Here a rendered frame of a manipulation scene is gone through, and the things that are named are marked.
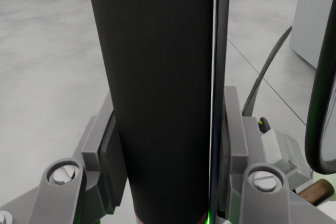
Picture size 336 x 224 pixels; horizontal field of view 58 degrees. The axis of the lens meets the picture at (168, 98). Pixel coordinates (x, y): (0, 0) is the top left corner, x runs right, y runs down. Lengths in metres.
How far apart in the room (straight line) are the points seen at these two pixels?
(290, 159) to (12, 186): 1.99
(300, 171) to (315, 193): 0.38
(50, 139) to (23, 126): 0.34
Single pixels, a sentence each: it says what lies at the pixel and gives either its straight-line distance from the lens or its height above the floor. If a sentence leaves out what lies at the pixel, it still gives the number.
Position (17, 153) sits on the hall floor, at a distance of 2.59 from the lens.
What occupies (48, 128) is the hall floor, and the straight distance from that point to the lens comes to 2.71.
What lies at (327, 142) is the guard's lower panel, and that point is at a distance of 1.90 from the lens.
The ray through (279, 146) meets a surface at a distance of 0.64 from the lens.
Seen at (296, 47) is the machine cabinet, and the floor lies 0.11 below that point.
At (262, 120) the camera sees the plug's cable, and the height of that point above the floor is 1.13.
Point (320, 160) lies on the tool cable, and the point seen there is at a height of 1.45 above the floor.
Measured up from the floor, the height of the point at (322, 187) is 1.40.
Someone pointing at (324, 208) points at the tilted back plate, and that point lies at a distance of 0.62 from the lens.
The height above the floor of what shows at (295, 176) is 1.13.
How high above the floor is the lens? 1.60
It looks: 35 degrees down
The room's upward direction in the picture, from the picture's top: 4 degrees counter-clockwise
